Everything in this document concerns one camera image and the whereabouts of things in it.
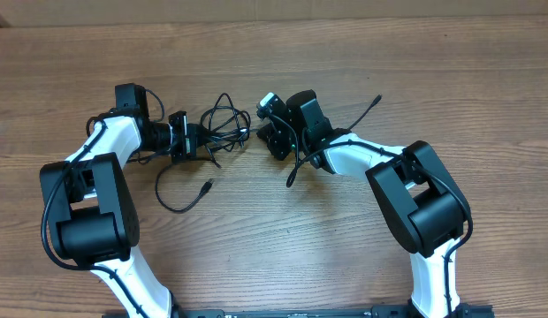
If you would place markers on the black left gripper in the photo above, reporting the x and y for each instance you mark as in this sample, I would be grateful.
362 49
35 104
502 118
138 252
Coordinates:
188 141

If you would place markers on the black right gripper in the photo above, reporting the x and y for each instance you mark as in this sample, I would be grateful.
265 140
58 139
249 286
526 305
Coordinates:
273 141

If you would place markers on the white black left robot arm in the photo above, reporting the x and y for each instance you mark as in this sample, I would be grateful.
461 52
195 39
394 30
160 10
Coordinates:
89 221

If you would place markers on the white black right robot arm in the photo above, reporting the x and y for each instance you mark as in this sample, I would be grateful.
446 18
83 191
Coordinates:
423 207

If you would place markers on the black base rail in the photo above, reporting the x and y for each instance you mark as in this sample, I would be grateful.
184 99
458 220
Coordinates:
463 310

